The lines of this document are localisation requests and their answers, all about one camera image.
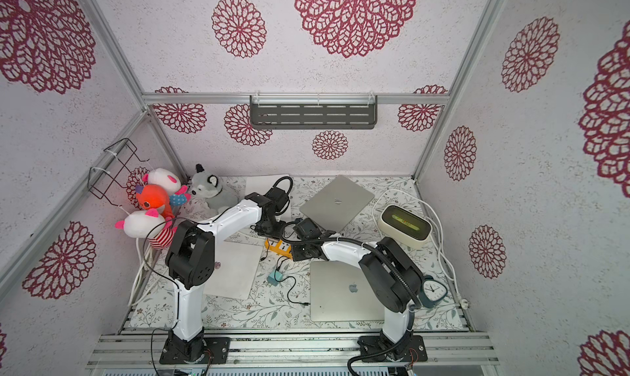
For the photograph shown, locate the teal alarm clock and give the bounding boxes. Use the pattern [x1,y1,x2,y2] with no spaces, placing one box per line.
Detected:
[418,275,448,309]

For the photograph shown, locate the white power cable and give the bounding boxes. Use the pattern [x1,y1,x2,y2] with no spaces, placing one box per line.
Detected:
[370,187,469,310]
[127,227,269,308]

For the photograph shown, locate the grey husky plush toy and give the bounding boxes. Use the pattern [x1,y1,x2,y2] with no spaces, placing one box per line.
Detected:
[189,164,240,215]

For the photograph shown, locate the teal charger plug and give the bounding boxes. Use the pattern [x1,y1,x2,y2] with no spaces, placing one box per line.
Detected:
[267,270,283,287]

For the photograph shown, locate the white laptop with red logo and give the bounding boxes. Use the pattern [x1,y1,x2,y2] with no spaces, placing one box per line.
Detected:
[244,174,294,216]

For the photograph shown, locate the grey metal wall shelf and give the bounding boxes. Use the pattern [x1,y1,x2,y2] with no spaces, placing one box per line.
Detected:
[249,95,378,130]

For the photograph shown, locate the white laptop front left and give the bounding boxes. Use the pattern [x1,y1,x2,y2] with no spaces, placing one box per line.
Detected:
[203,241,263,300]

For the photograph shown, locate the black wire wall basket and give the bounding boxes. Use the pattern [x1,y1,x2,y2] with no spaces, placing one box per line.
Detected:
[86,137,149,210]

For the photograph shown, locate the silver apple laptop front right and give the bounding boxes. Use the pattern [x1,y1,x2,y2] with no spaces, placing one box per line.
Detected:
[309,261,385,322]

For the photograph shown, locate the red fox plush toy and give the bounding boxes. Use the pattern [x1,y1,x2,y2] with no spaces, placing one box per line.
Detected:
[135,184,175,219]

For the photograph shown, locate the cream box with green display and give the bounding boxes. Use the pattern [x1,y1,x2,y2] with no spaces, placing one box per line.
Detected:
[377,205,432,249]

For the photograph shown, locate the orange power strip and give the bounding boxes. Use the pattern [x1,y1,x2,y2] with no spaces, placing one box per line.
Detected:
[264,238,292,260]

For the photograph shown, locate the white plush striped legs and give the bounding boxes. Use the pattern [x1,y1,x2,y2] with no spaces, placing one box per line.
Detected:
[115,209,175,250]

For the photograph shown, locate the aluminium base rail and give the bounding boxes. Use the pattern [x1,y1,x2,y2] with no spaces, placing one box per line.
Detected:
[85,330,500,375]

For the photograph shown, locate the silver laptop rear right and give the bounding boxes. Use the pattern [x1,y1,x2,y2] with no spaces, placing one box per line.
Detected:
[300,175,375,233]

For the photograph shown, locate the white power cable left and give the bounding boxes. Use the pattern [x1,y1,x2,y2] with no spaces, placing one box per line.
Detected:
[127,227,269,308]

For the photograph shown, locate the white power cable right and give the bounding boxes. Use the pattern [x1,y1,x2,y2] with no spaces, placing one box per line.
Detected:
[370,187,469,310]

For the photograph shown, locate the black charger cable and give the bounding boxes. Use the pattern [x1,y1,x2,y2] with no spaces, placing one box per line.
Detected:
[275,255,311,308]

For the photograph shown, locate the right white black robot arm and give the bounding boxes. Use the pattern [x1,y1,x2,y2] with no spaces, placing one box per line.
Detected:
[282,219,426,375]

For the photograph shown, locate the white pink plush upper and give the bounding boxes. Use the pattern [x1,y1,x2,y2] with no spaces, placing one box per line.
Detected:
[142,168,188,196]

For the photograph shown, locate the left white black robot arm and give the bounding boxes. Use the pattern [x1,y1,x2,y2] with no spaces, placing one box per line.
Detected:
[159,186,290,365]

